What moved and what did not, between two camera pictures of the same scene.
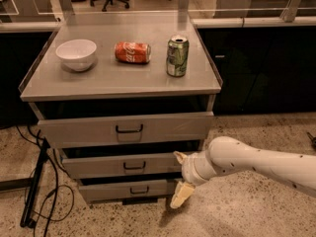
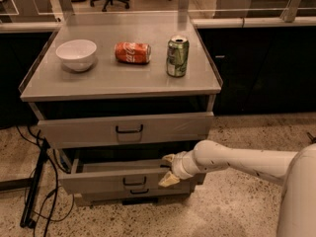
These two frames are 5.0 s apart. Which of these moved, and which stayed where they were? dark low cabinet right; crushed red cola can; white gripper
Moved: white gripper
Stayed: dark low cabinet right; crushed red cola can
